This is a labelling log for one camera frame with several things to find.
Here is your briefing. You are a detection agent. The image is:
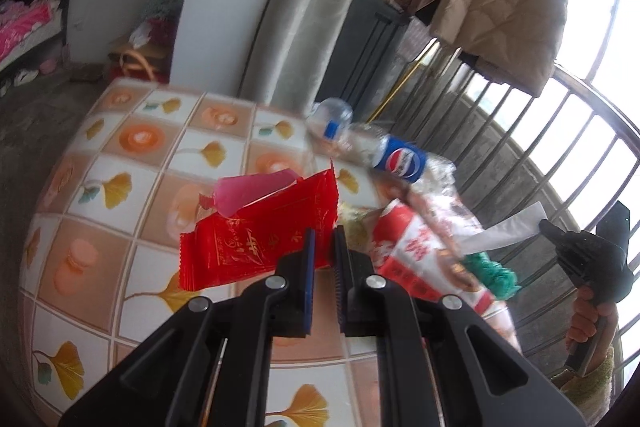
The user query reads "person's right forearm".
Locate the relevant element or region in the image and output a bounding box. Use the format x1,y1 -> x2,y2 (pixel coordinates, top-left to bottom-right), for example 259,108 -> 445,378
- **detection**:
550,347 -> 617,427

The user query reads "green knitted cloth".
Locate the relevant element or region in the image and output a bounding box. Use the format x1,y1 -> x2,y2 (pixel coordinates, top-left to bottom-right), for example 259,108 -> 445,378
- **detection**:
462,251 -> 518,300

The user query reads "white paper strip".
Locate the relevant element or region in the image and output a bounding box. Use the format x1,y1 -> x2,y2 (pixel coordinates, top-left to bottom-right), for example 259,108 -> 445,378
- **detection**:
462,202 -> 546,255

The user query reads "metal balcony railing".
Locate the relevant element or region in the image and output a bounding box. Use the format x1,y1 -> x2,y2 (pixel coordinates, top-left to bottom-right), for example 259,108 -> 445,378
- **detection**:
400,42 -> 640,408

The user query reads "clear printed plastic wrapper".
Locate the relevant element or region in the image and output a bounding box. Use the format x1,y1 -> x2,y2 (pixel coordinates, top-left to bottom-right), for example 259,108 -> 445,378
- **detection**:
400,157 -> 486,258

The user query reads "yellow broom handle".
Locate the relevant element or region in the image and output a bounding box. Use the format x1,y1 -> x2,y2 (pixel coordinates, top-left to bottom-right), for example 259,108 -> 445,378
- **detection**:
372,57 -> 422,118

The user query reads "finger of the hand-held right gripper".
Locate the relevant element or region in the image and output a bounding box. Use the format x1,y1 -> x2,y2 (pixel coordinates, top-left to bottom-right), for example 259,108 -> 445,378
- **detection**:
539,218 -> 568,253

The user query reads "grey curtain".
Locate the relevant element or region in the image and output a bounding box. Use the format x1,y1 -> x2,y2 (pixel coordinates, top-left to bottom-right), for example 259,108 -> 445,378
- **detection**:
240,0 -> 388,104

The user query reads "person's right hand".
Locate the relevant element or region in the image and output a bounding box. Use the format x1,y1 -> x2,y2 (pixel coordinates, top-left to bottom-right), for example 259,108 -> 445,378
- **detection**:
566,284 -> 621,355

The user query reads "row of shoes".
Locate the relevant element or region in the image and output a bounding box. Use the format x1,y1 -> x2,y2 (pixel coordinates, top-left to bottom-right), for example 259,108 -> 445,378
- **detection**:
0,58 -> 60,98

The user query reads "basket with yellow handle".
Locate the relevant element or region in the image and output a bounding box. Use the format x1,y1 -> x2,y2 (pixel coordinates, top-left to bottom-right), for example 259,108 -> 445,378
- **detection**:
107,49 -> 162,84

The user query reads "clear plastic bottle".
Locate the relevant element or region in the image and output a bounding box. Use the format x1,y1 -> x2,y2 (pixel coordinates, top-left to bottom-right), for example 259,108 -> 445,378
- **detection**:
306,98 -> 355,142

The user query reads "plastic bottle with blue label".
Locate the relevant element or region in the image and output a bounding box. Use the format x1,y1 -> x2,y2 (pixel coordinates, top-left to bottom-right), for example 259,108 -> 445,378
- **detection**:
322,121 -> 458,185

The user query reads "pile of red white clothes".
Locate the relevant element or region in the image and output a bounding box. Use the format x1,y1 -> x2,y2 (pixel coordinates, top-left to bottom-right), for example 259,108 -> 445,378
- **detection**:
129,0 -> 182,50

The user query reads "red white snack bag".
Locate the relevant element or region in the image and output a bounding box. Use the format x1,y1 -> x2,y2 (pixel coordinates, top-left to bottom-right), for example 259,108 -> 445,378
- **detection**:
370,198 -> 523,353

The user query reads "red snack wrapper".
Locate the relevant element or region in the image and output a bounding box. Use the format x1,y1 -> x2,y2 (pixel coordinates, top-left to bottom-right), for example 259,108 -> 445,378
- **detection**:
179,159 -> 341,293

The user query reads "dark metal gate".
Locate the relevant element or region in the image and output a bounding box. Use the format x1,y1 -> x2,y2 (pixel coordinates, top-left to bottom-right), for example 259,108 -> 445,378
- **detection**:
320,0 -> 412,128

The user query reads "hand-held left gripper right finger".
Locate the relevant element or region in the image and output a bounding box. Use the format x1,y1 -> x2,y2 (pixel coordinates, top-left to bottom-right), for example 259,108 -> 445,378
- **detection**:
332,225 -> 586,427

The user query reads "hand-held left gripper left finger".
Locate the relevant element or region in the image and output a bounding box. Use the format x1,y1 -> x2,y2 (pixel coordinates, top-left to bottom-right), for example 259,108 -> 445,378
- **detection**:
59,228 -> 317,427

